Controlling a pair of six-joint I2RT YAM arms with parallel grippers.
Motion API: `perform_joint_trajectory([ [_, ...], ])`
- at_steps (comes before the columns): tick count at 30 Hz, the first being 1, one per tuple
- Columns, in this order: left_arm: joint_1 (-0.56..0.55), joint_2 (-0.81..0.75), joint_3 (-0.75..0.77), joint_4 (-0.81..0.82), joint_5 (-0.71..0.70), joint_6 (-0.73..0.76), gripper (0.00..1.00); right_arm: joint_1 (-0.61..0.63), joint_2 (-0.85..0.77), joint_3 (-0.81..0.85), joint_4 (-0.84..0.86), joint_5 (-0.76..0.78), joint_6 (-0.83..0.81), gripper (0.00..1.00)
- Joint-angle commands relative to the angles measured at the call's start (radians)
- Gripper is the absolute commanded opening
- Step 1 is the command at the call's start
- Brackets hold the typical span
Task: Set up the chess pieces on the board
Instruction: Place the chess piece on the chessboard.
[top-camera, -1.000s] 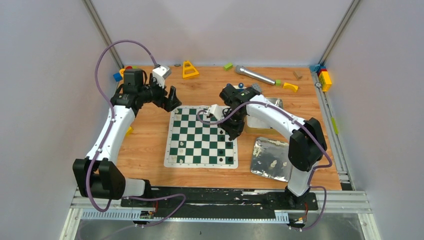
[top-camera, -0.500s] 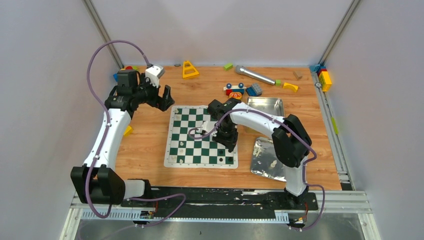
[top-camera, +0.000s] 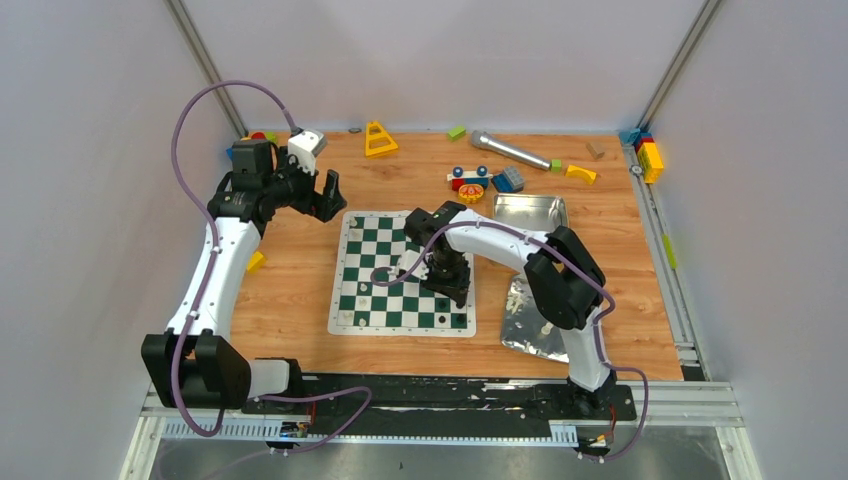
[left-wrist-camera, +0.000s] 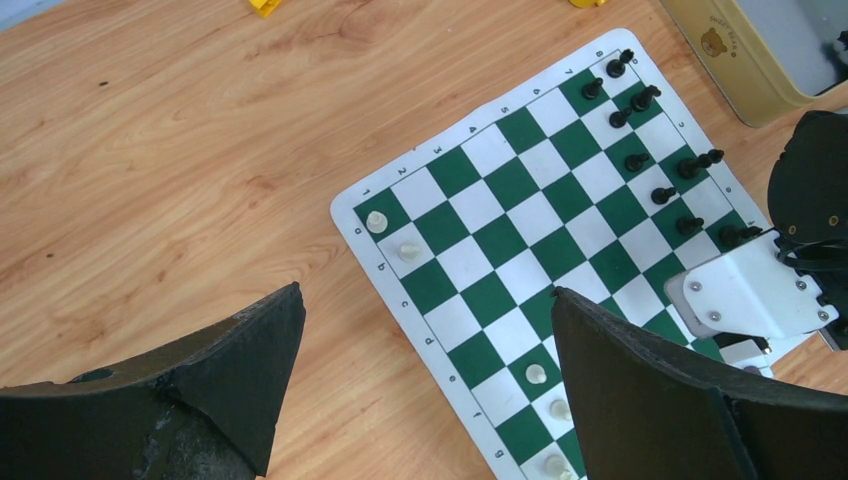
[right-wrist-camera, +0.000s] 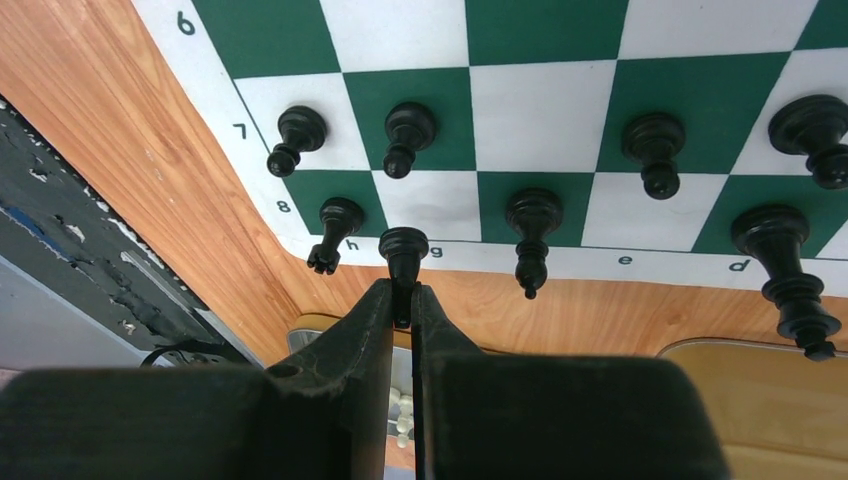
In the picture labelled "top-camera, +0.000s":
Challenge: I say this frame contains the grey blue brick stack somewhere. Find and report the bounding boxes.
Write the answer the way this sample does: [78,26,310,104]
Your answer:
[492,166,525,193]

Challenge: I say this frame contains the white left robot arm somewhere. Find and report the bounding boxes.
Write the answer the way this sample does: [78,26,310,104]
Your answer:
[141,130,347,413]

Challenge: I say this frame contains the toy block car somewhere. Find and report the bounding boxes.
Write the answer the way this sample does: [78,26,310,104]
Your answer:
[446,165,493,204]

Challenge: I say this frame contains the green block near wall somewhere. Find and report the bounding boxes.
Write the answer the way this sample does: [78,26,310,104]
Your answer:
[446,125,467,142]

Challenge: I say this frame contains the tan wooden block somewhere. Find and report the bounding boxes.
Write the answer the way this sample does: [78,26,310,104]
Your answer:
[586,142,606,160]

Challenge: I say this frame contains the metal tin lid tray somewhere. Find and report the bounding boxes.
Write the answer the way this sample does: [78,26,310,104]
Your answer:
[500,274,569,363]

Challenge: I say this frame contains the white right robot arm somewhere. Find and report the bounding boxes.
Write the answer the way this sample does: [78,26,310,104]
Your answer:
[397,201,617,418]

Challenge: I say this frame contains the colourful cylinder block row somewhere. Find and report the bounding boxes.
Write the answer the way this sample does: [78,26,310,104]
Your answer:
[225,131,279,161]

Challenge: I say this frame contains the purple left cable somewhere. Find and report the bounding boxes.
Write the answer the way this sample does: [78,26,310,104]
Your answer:
[170,80,374,476]

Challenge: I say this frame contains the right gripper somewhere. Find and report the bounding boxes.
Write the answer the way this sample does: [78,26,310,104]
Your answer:
[421,250,471,304]

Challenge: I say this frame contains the green white chess mat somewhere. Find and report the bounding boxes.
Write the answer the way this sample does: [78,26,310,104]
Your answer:
[327,211,477,338]

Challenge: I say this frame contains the small yellow block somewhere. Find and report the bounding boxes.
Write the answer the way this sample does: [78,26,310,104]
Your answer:
[246,251,267,273]

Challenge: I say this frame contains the yellow triangular frame block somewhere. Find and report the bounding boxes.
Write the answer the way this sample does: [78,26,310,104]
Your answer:
[364,121,399,158]

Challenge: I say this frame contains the yellow arch block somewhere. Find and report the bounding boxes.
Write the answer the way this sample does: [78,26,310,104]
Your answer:
[565,165,597,185]

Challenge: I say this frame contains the metal tin with black pieces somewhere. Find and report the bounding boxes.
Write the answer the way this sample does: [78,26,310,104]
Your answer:
[493,193,569,232]

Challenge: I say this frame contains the silver microphone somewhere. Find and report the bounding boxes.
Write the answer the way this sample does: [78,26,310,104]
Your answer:
[470,130,551,171]

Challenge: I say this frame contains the yellow red blue brick tower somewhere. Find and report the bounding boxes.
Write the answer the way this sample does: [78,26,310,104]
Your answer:
[634,132,664,184]

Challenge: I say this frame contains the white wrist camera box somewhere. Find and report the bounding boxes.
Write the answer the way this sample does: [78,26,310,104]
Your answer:
[287,129,327,176]

